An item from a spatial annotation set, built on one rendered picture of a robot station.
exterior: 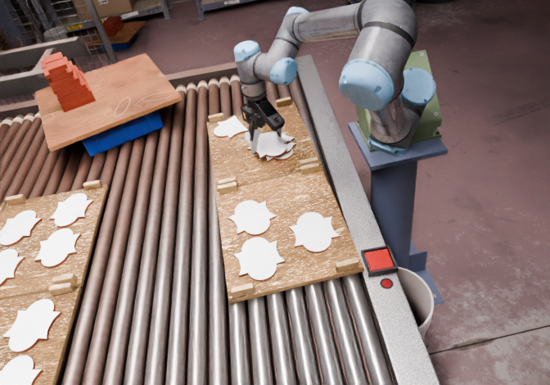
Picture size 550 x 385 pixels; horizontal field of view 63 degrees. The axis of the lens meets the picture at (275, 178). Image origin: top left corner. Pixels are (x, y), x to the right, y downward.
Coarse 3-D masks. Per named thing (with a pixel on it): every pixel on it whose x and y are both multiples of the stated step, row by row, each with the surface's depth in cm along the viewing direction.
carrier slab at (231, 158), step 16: (288, 112) 169; (208, 128) 169; (288, 128) 161; (304, 128) 160; (224, 144) 160; (240, 144) 158; (304, 144) 153; (224, 160) 153; (240, 160) 152; (256, 160) 150; (272, 160) 149; (288, 160) 148; (224, 176) 146; (240, 176) 145; (256, 176) 144; (272, 176) 143
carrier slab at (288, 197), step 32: (256, 192) 138; (288, 192) 136; (320, 192) 134; (224, 224) 130; (288, 224) 126; (224, 256) 121; (288, 256) 118; (320, 256) 116; (352, 256) 115; (256, 288) 112; (288, 288) 112
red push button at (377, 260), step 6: (366, 252) 116; (372, 252) 116; (378, 252) 115; (384, 252) 115; (366, 258) 115; (372, 258) 114; (378, 258) 114; (384, 258) 114; (390, 258) 114; (372, 264) 113; (378, 264) 113; (384, 264) 112; (390, 264) 112; (372, 270) 112
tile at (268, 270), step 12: (252, 240) 123; (264, 240) 122; (240, 252) 120; (252, 252) 120; (264, 252) 119; (276, 252) 118; (240, 264) 117; (252, 264) 117; (264, 264) 116; (276, 264) 116; (240, 276) 115; (252, 276) 114; (264, 276) 113
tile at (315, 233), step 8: (304, 216) 127; (312, 216) 126; (320, 216) 126; (304, 224) 124; (312, 224) 124; (320, 224) 123; (328, 224) 123; (296, 232) 123; (304, 232) 122; (312, 232) 122; (320, 232) 121; (328, 232) 121; (296, 240) 120; (304, 240) 120; (312, 240) 120; (320, 240) 119; (328, 240) 119; (312, 248) 118; (320, 248) 117
